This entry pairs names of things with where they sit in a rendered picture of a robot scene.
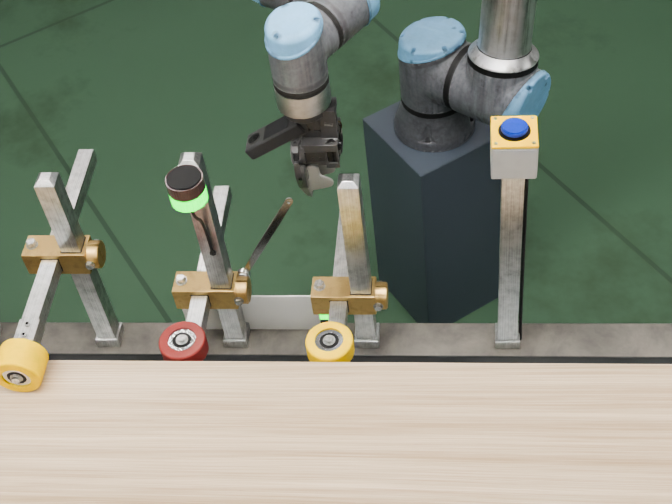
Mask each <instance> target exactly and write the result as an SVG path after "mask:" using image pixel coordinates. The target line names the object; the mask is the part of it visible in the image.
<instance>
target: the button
mask: <svg viewBox="0 0 672 504"><path fill-rule="evenodd" d="M501 131H502V133H503V134H504V135H505V136H507V137H510V138H519V137H522V136H524V135H525V134H526V133H527V131H528V124H527V122H526V121H525V120H523V119H521V118H517V117H512V118H508V119H506V120H504V121H503V122H502V124H501Z"/></svg>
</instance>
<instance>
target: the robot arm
mask: <svg viewBox="0 0 672 504"><path fill-rule="evenodd" d="M253 1H255V2H257V3H259V4H260V5H261V6H263V7H268V8H271V9H273V10H274V11H273V12H272V13H271V14H270V15H269V16H268V18H267V20H266V22H265V26H264V32H265V38H264V41H265V47H266V49H267V52H268V57H269V63H270V68H271V74H272V79H273V86H274V91H275V97H276V102H277V108H278V109H279V111H280V112H281V113H282V114H283V115H284V116H283V117H281V118H279V119H277V120H275V121H273V122H271V123H269V124H268V125H266V126H264V127H262V128H260V129H258V130H256V131H255V132H253V133H251V134H249V135H248V138H247V143H246V149H245V153H246V154H247V155H248V156H249V157H250V158H251V159H253V160H254V159H257V158H259V157H260V156H262V155H264V154H266V153H268V152H270V151H272V150H274V149H276V148H278V147H280V146H282V145H283V144H285V143H287V142H289V141H291V142H290V153H291V161H292V164H293V165H294V171H295V177H296V181H297V183H298V186H299V188H300V189H301V190H302V191H303V192H304V193H305V194H306V195H308V196H313V190H318V189H323V188H328V187H331V186H333V184H334V181H333V179H332V178H329V177H326V176H324V175H327V174H330V173H333V172H334V171H335V168H340V155H341V153H342V150H343V134H342V123H341V118H340V117H337V112H336V107H337V99H336V97H331V90H330V83H329V74H328V65H327V59H328V58H329V57H330V56H331V55H332V54H334V53H335V52H336V51H337V50H338V49H339V48H340V47H342V46H343V45H344V44H345V43H346V42H347V41H348V40H349V39H351V38H352V37H353V36H354V35H355V34H356V33H357V32H359V31H360V30H361V29H362V28H363V27H364V26H367V25H368V24H369V23H370V21H371V20H372V19H373V18H374V17H375V16H376V15H377V13H378V12H379V9H380V0H253ZM536 4H537V0H482V5H481V16H480V27H479V38H478V39H477V40H475V41H474V42H473V43H470V42H467V41H466V31H465V29H464V27H463V25H462V24H461V23H460V22H459V21H457V20H455V19H453V18H449V19H448V18H447V17H444V16H434V17H427V18H423V19H421V20H420V21H416V22H414V23H412V24H410V25H409V26H408V27H406V28H405V29H404V31H403V32H402V33H401V35H400V37H399V45H398V60H399V75H400V90H401V101H400V104H399V107H398V109H397V111H396V113H395V118H394V127H395V133H396V135H397V137H398V138H399V139H400V141H401V142H402V143H404V144H405V145H407V146H408V147H410V148H412V149H415V150H418V151H422V152H443V151H448V150H451V149H454V148H456V147H458V146H460V145H462V144H463V143H465V142H466V141H467V140H468V139H469V138H470V137H471V135H472V134H473V132H474V129H475V119H476V120H478V121H480V122H483V123H485V124H487V125H490V122H491V116H530V115H536V116H537V117H538V115H539V114H540V112H541V110H542V108H543V106H544V104H545V102H546V100H547V97H548V95H549V93H548V92H549V90H550V87H551V77H550V75H549V73H547V72H546V71H545V70H541V69H538V62H539V52H538V50H537V48H536V47H535V46H534V45H533V44H532V35H533V27H534V20H535V12H536ZM328 156H329V157H328Z"/></svg>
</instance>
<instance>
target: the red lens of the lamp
mask: <svg viewBox="0 0 672 504"><path fill-rule="evenodd" d="M180 166H185V165H180ZM180 166H177V167H180ZM189 166H193V167H196V168H197V169H199V171H200V172H201V178H200V179H201V180H200V181H199V183H198V184H196V185H195V186H194V187H192V188H190V189H188V190H187V189H186V190H181V191H180V190H179V191H178V190H174V189H172V188H171V187H169V186H168V185H167V180H166V179H167V176H168V174H169V173H170V172H171V171H172V170H173V169H175V168H177V167H175V168H173V169H172V170H170V171H169V172H168V174H167V175H166V177H165V184H166V187H167V191H168V194H169V196H170V197H171V198H172V199H174V200H176V201H182V202H184V201H190V200H193V199H196V198H197V197H199V196H200V195H201V194H202V193H203V192H204V190H205V181H204V177H203V173H202V171H201V169H200V168H198V167H197V166H194V165H189Z"/></svg>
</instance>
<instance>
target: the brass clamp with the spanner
mask: <svg viewBox="0 0 672 504"><path fill-rule="evenodd" d="M232 272H233V277H232V283H231V288H230V289H211V285H210V282H209V278H208V275H207V271H177V272H176V275H175V279H174V283H173V288H172V295H173V298H174V301H175V304H176V307H177V309H189V305H190V300H191V296H208V299H209V302H210V309H238V308H239V305H242V304H249V303H250V300H251V293H252V287H251V280H250V277H249V276H239V274H238V271H232ZM179 274H183V275H184V276H185V277H186V278H187V283H186V284H185V285H183V286H179V285H177V284H176V277H177V275H179Z"/></svg>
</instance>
